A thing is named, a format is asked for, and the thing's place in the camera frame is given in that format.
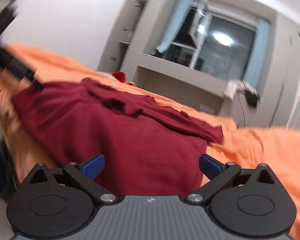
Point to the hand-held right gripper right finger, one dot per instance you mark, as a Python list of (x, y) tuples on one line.
[(210, 166)]

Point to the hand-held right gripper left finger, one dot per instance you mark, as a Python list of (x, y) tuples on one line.
[(93, 166)]

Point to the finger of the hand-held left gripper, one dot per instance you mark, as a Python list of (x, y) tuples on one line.
[(38, 83)]

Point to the dark red long-sleeve shirt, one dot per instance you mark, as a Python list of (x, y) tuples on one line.
[(127, 142)]

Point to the dark blurred object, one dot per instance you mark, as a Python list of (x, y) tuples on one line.
[(2, 22)]

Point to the orange blanket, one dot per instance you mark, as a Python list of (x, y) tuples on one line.
[(265, 155)]

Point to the beige patterned cloth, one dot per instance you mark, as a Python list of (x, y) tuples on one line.
[(105, 74)]

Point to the black cloth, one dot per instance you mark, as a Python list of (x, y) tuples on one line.
[(251, 97)]

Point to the red fuzzy cloth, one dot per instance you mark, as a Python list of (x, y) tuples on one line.
[(118, 76)]

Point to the white cloth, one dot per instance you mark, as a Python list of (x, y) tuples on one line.
[(231, 87)]

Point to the large window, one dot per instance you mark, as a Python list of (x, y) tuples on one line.
[(222, 57)]

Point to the grey built-in wardrobe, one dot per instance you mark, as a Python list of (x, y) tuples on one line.
[(165, 66)]

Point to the light blue curtain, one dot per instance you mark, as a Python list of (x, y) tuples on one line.
[(175, 22), (258, 50)]

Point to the open window sash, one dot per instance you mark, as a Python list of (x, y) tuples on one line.
[(197, 27)]

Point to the white wall socket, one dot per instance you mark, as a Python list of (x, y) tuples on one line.
[(207, 108)]

